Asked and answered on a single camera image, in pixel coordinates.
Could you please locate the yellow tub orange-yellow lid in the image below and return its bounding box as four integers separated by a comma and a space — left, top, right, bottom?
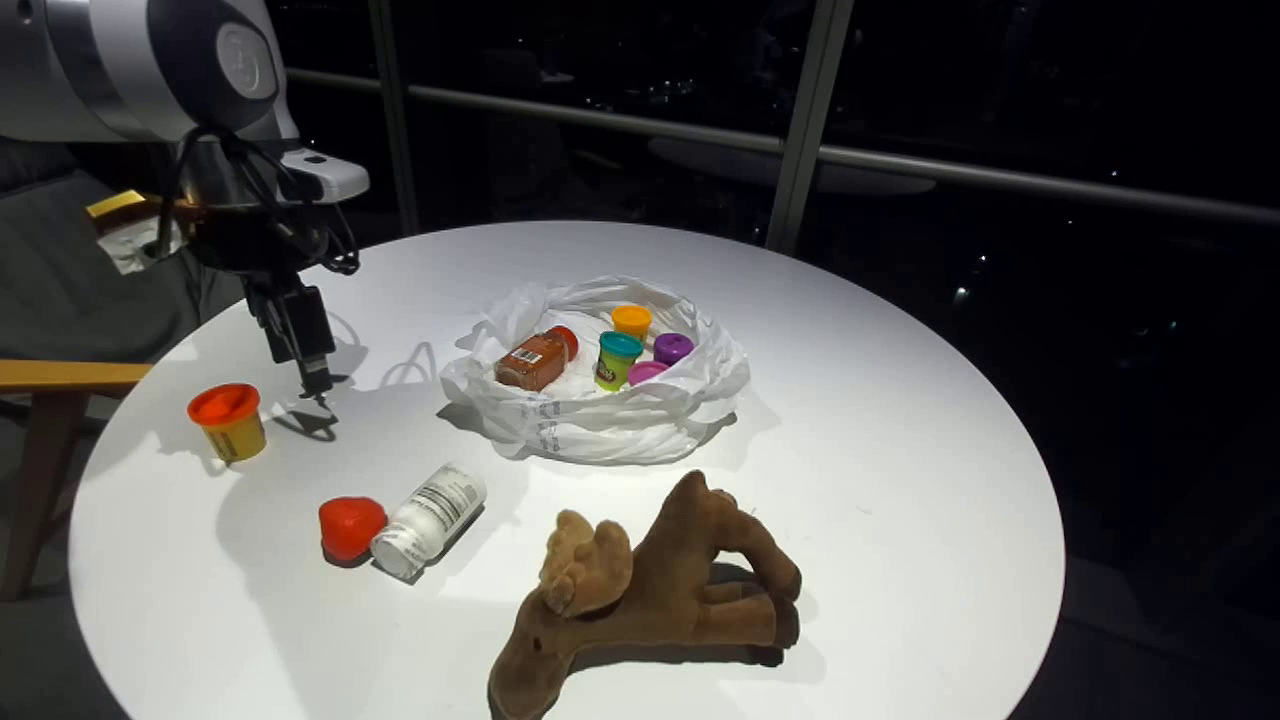
607, 298, 658, 339

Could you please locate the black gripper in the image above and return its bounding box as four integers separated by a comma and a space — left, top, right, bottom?
196, 196, 365, 403

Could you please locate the grey window rail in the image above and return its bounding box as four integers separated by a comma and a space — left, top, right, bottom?
283, 63, 1280, 231

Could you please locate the wood-coloured wrist camera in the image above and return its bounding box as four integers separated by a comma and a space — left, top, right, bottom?
85, 184, 209, 246

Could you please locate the yellow tub red-orange lid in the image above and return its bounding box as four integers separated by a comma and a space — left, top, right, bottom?
182, 378, 269, 466

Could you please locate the brown plush moose toy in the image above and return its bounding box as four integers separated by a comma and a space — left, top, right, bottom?
482, 466, 804, 720

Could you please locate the wooden armchair grey cushion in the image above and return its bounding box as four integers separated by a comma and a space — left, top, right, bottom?
0, 134, 205, 602

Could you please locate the dark thin window post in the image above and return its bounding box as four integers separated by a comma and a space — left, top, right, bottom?
365, 0, 425, 231

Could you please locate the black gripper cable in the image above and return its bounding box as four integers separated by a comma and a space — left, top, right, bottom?
153, 123, 209, 258

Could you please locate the spice jar red lid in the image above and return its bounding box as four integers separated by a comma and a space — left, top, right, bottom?
493, 320, 585, 397

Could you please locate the small red tub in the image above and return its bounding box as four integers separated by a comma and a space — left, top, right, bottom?
317, 491, 390, 572

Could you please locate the white crumpled plastic bag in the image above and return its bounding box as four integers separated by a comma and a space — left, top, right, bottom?
434, 270, 754, 466

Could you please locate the white pill bottle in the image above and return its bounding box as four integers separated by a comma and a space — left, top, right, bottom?
367, 462, 488, 582

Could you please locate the small purple tub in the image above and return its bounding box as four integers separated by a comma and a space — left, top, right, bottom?
646, 328, 699, 368

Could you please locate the yellow tub teal lid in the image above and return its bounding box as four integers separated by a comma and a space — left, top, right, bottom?
590, 328, 646, 397

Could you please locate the grey window frame post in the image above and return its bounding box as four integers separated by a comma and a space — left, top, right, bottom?
759, 0, 860, 257

